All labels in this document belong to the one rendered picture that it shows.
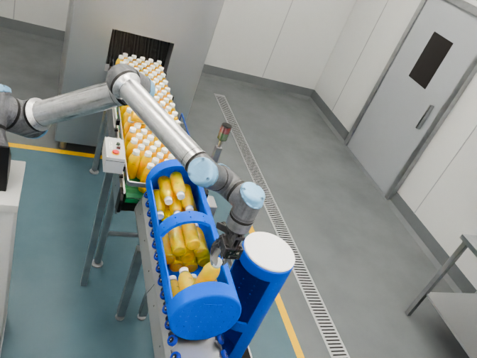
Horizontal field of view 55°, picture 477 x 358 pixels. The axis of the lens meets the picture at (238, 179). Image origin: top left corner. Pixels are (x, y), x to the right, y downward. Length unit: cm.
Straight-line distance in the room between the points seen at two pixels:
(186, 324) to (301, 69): 592
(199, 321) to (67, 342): 131
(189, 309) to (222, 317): 16
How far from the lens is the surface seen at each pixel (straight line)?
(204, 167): 144
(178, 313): 179
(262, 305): 245
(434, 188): 535
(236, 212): 155
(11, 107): 216
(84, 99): 200
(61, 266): 337
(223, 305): 181
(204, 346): 199
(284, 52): 714
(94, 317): 313
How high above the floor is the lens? 248
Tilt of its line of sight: 32 degrees down
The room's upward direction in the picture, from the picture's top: 23 degrees clockwise
